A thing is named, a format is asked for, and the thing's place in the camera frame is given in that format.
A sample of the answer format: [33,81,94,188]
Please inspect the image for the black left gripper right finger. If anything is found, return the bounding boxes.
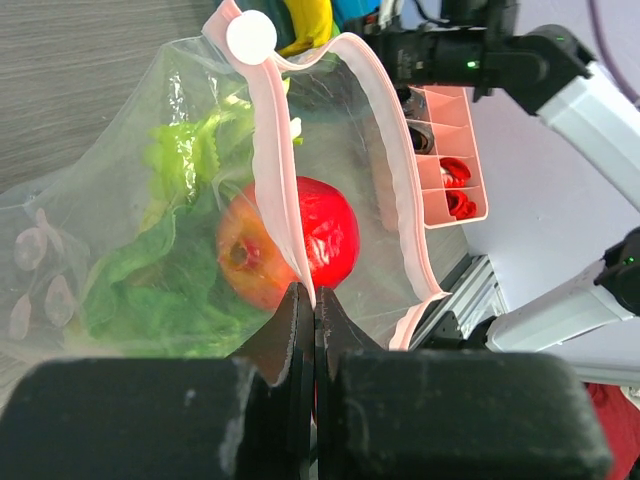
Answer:
[315,288,613,479]

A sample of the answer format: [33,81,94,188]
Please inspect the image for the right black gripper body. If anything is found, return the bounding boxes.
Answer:
[342,0,516,96]

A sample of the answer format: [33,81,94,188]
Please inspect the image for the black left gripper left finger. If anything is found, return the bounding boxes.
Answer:
[1,283,314,479]

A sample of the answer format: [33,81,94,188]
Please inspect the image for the green lettuce head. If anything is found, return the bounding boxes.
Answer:
[66,89,276,357]

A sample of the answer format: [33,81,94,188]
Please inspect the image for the peach apple toy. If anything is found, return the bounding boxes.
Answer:
[215,176,361,311]

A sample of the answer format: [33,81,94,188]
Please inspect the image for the clear pink-dotted zip bag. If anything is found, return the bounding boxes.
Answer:
[1,1,444,363]

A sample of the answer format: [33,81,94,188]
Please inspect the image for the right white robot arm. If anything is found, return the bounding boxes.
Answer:
[343,1,639,352]

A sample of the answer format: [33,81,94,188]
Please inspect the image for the pink divided organizer tray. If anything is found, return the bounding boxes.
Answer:
[403,86,489,229]

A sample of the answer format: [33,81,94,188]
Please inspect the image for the dark items in organizer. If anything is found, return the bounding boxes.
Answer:
[403,89,435,155]

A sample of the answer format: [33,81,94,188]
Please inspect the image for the red item in organizer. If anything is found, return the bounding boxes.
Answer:
[440,157,477,220]

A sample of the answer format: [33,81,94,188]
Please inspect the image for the yellow banana bunch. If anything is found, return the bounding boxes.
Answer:
[278,0,340,58]

